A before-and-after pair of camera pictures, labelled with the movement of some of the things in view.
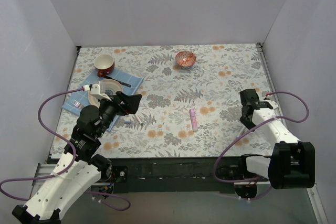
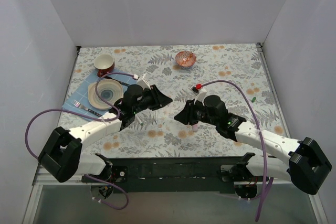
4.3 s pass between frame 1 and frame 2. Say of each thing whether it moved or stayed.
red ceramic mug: stayed
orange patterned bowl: stayed
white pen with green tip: stayed
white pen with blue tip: moved
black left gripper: moved
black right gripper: moved
